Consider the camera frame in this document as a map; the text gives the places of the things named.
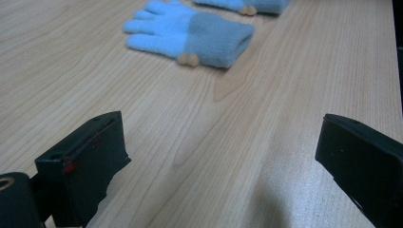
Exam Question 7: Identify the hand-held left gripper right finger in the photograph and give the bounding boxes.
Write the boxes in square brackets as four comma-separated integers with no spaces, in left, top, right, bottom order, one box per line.
[315,113,403,228]

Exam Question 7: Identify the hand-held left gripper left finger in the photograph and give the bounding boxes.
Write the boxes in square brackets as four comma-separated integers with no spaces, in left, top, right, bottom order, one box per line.
[34,110,132,228]

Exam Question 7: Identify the blue and grey glove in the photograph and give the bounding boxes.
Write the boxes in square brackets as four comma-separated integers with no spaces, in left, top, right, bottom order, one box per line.
[122,0,256,69]
[192,0,292,17]

